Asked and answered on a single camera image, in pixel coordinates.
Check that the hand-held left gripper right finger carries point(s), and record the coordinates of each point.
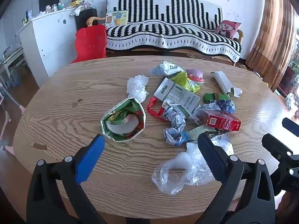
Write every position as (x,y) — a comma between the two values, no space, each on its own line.
(210,154)

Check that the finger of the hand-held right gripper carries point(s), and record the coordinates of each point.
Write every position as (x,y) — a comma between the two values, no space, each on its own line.
(275,144)
(290,126)

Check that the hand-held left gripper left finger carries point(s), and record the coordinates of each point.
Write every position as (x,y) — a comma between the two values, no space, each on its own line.
(90,161)

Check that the green snack packet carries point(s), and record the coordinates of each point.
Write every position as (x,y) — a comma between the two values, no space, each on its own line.
(186,82)

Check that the filled plastic bag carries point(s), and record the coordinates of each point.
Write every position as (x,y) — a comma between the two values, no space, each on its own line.
(289,100)

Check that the clear plastic bag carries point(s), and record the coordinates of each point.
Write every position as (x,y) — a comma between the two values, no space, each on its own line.
(186,165)

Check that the light green plastic wrapper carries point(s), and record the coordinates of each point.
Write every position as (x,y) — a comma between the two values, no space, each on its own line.
(196,130)

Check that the red cardboard box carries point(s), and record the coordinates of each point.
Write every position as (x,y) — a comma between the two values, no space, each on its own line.
(222,121)

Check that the crumpled printed paper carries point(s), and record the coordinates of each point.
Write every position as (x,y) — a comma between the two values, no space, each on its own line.
(172,136)
(175,117)

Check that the open green printed paper bag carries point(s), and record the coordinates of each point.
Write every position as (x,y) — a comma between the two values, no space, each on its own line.
(112,121)

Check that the crumpled blue white paper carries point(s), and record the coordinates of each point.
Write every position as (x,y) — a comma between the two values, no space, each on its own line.
(222,105)

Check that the green candy wrapper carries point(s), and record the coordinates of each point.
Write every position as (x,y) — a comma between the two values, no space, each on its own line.
(216,96)

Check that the white paper scrap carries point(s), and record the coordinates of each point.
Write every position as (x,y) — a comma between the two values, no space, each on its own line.
(237,91)

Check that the grey white cardboard box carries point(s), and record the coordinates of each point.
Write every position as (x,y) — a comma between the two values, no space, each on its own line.
(172,93)

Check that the long white cardboard box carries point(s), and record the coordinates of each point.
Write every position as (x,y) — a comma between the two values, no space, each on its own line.
(222,81)

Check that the red plastic ribbon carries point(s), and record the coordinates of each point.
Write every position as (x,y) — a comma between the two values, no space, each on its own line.
(151,102)

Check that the pink purple round toy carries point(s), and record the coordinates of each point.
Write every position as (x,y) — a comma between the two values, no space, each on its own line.
(196,75)

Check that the crumpled white tissue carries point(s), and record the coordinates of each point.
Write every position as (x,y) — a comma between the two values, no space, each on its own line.
(137,87)

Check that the silver white foil packet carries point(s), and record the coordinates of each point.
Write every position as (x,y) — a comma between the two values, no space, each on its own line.
(167,68)

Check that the brown curtain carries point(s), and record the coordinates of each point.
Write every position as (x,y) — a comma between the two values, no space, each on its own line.
(271,32)

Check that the pink cartoon cushion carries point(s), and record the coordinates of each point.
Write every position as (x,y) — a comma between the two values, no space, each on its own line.
(227,29)

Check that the red plastic chair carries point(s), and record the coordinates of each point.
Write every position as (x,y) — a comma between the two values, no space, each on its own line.
(91,42)

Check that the white metal rack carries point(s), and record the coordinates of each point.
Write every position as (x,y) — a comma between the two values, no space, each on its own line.
(11,60)

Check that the white cabinet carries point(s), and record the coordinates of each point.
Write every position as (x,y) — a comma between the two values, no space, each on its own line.
(46,39)

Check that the striped black-white sofa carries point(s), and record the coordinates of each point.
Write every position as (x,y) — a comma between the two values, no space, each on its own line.
(175,28)

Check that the black speaker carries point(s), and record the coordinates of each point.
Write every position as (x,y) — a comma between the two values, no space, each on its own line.
(87,16)

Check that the colourful picture book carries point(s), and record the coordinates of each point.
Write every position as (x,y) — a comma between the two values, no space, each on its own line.
(116,18)

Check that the yellow toy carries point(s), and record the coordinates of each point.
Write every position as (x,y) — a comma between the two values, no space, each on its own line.
(76,2)

